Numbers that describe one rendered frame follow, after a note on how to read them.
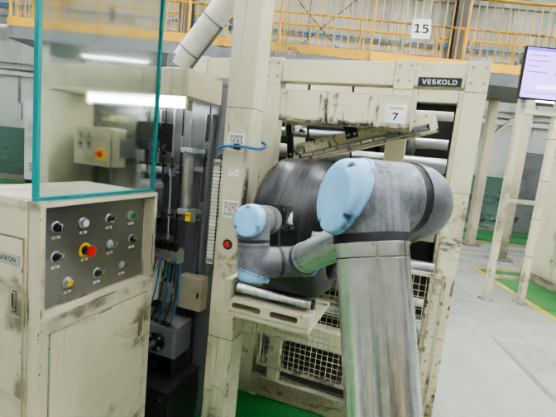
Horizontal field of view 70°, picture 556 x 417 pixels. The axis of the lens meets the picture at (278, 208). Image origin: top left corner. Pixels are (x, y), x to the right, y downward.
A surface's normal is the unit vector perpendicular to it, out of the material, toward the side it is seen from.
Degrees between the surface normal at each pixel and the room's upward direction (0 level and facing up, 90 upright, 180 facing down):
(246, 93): 90
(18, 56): 90
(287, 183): 47
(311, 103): 90
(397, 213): 72
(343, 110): 90
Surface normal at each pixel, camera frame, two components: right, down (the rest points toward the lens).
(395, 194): 0.39, -0.14
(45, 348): 0.93, 0.15
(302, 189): -0.22, -0.52
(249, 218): -0.33, -0.11
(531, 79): -0.04, 0.14
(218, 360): -0.35, 0.10
